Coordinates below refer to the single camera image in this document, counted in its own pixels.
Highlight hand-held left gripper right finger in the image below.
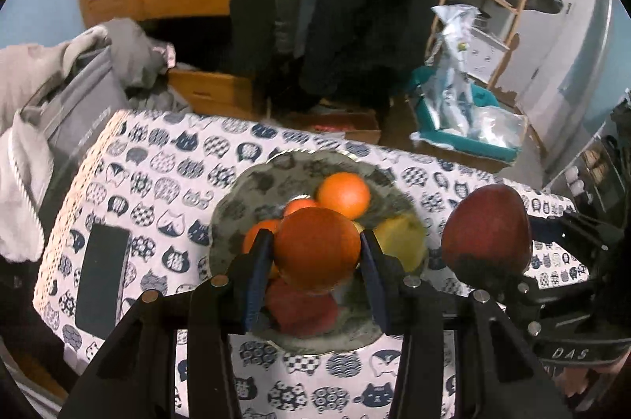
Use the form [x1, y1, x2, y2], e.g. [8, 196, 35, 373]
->
[359, 229, 575, 419]

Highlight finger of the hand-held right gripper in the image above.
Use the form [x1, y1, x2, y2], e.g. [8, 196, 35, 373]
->
[530, 213, 618, 253]
[451, 253, 541, 307]

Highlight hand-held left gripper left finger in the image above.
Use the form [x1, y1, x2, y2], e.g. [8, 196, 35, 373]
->
[58, 229, 275, 419]

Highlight small tangerine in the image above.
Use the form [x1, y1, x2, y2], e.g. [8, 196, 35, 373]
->
[243, 219, 282, 279]
[283, 197, 320, 217]

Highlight dark red apple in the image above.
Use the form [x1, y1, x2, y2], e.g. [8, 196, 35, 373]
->
[266, 277, 341, 338]

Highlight large yellow-green mango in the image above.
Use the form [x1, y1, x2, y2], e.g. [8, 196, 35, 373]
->
[372, 213, 427, 273]

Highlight orange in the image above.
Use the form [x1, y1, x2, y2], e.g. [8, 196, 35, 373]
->
[273, 207, 362, 292]
[316, 172, 372, 220]

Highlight bright red apple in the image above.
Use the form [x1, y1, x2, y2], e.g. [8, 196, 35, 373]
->
[441, 183, 533, 279]

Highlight green glass plate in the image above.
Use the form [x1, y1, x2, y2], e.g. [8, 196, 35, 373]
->
[208, 149, 429, 357]

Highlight person's right hand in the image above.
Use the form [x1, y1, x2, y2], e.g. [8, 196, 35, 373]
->
[559, 350, 631, 412]

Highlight rows of shoes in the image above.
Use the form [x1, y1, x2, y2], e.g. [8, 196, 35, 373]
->
[562, 138, 617, 208]

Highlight grey shoe rack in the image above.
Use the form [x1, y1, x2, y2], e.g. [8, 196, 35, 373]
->
[547, 123, 622, 213]

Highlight dark hanging cloth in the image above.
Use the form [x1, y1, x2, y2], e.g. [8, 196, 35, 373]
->
[609, 88, 631, 223]

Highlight clear plastic bag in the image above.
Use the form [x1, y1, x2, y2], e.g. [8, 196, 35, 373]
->
[466, 108, 528, 148]

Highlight cat print tablecloth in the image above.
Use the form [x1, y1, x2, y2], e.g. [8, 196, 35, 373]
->
[32, 110, 592, 419]

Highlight black phone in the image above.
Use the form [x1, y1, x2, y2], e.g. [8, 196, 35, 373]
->
[75, 223, 131, 338]

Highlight flat cardboard box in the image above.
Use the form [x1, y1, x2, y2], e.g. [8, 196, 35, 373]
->
[273, 108, 383, 144]

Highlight white door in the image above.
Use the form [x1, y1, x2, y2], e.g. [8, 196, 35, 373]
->
[513, 0, 612, 104]

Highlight white rice bag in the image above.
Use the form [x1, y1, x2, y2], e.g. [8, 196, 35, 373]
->
[426, 4, 481, 131]

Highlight wooden drawer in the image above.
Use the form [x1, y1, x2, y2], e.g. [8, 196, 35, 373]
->
[168, 69, 257, 121]

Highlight white patterned basket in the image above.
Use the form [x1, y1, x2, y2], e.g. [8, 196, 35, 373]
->
[463, 15, 511, 79]

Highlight teal box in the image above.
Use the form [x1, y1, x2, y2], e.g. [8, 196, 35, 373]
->
[409, 66, 523, 156]

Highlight grey clothes pile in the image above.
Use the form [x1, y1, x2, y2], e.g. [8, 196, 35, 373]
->
[20, 19, 193, 223]

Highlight beige garment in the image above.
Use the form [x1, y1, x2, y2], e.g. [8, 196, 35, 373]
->
[0, 39, 65, 263]

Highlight black hanging coat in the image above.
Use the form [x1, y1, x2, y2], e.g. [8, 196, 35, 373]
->
[229, 0, 437, 104]

